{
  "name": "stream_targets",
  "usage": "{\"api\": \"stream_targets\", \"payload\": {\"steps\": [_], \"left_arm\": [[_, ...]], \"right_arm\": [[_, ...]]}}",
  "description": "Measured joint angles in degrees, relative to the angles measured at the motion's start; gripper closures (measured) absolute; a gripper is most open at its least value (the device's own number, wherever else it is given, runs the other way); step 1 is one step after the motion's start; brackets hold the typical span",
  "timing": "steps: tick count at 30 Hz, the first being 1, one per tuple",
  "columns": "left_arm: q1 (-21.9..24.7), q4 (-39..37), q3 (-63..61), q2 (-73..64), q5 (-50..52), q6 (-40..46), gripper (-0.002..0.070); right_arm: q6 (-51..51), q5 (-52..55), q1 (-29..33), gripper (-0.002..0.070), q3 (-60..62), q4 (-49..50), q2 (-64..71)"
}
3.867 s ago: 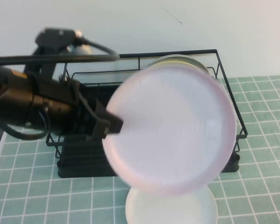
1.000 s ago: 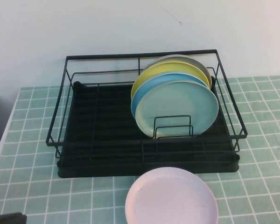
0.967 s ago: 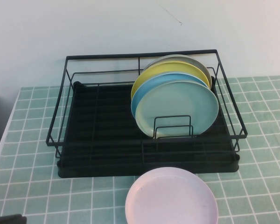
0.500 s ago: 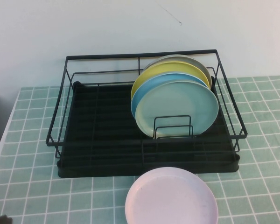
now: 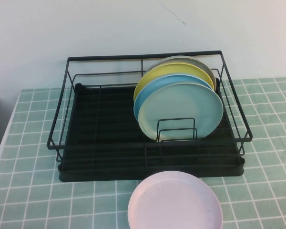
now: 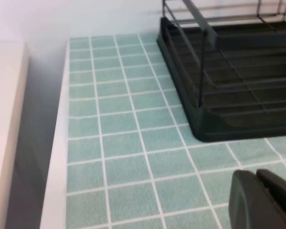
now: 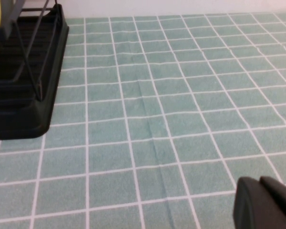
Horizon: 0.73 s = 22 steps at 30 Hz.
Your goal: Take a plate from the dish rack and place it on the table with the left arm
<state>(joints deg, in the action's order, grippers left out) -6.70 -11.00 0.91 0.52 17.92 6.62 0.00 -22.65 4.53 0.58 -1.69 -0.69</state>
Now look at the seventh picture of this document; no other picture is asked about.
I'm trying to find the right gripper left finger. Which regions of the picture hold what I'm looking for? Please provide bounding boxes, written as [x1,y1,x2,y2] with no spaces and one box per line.
[233,176,278,229]

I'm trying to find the black wire dish rack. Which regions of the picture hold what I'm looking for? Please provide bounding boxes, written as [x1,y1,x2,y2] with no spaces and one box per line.
[0,0,61,101]

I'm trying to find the green checked tablecloth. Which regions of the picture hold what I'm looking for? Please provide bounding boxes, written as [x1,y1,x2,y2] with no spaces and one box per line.
[0,13,286,229]

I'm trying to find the black dish drying rack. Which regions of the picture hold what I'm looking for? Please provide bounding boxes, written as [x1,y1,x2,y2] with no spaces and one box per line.
[0,3,70,141]

